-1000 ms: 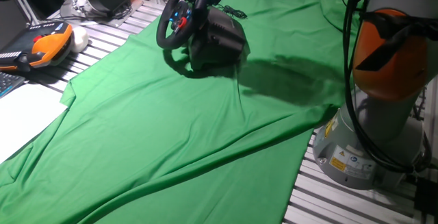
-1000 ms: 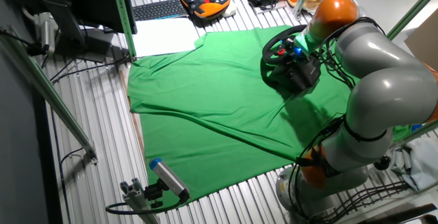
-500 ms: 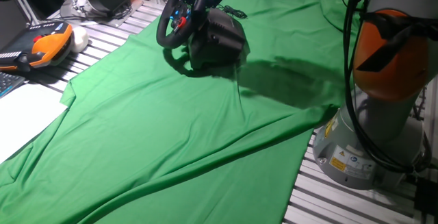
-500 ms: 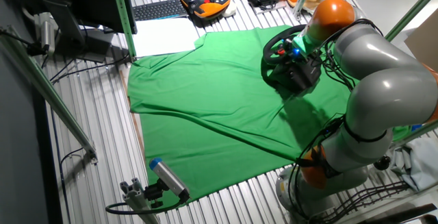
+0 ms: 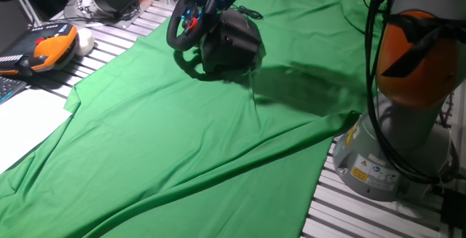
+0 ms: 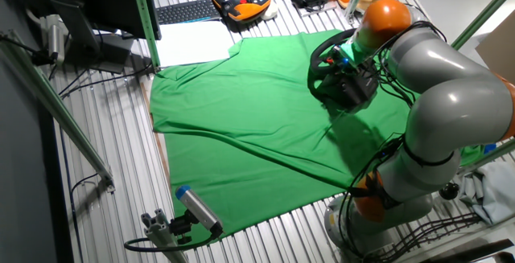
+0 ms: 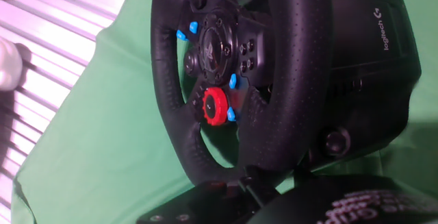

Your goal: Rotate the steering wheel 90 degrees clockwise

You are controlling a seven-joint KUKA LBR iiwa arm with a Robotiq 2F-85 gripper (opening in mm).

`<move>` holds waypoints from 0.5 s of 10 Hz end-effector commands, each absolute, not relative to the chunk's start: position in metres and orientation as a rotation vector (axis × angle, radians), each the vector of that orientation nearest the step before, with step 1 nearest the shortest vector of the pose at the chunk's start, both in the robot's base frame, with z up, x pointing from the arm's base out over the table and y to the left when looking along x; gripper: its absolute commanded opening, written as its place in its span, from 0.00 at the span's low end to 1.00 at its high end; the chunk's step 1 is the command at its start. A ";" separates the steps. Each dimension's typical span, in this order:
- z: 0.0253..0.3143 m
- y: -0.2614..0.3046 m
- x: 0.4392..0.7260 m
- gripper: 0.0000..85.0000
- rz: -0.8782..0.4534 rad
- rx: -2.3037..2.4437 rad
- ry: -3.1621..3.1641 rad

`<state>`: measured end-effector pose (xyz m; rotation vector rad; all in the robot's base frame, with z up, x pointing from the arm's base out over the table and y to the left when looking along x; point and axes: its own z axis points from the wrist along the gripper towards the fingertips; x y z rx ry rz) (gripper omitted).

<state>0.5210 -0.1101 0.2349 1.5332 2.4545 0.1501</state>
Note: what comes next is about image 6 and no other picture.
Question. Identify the black monitor stand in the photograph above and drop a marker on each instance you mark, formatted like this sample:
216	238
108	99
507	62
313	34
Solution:
80	29

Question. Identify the black racing steering wheel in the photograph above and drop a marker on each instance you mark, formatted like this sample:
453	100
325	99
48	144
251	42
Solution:
318	58

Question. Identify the silver camera with blue cap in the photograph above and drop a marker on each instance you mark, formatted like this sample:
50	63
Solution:
199	208

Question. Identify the white computer mouse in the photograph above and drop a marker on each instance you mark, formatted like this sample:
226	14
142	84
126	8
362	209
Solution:
270	11

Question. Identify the green frame post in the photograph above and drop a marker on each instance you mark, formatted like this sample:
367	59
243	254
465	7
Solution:
145	17

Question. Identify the grey metal base plate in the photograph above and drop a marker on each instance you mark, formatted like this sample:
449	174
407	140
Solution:
318	9

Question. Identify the brown cardboard sheet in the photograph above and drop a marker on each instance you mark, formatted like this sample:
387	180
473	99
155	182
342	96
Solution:
499	62

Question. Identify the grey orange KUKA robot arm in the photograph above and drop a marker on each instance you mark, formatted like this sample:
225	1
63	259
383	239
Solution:
450	106

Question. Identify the green frame beam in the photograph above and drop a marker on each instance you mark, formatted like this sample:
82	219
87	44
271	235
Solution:
56	110
493	154
483	15

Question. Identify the white paper sheet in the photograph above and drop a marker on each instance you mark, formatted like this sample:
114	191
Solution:
193	43

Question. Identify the aluminium extrusion camera mount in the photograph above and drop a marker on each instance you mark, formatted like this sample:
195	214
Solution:
161	231

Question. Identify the black monitor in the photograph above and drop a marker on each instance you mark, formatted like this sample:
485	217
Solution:
108	1

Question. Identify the green cloth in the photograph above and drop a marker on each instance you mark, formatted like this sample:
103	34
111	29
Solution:
241	134

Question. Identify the black keyboard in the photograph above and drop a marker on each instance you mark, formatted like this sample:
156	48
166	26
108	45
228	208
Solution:
187	11

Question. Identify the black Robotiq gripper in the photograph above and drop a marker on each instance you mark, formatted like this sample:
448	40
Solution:
360	68

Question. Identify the grey crumpled cloth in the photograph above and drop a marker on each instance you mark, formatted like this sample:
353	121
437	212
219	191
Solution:
491	190

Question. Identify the blue tape piece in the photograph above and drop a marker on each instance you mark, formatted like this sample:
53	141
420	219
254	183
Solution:
489	148

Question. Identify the black ball knob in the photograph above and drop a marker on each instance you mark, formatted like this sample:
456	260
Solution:
448	190

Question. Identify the silver camera on stand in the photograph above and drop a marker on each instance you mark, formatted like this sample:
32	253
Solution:
54	38

